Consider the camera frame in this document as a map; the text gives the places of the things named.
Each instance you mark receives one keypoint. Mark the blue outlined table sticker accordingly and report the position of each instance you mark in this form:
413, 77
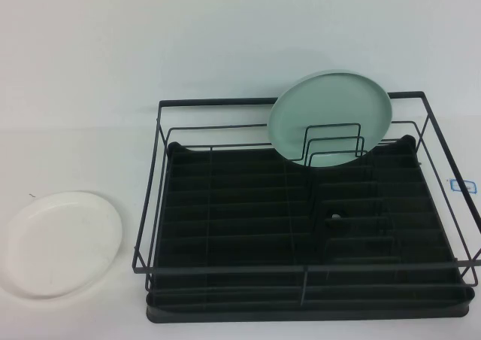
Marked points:
461, 186

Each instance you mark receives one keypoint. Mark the pale green round plate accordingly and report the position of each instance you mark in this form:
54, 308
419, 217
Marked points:
323, 103

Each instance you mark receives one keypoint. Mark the black plastic drip tray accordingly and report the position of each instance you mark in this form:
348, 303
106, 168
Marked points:
244, 219

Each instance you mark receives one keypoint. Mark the white round plate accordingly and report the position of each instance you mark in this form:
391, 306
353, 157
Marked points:
60, 242

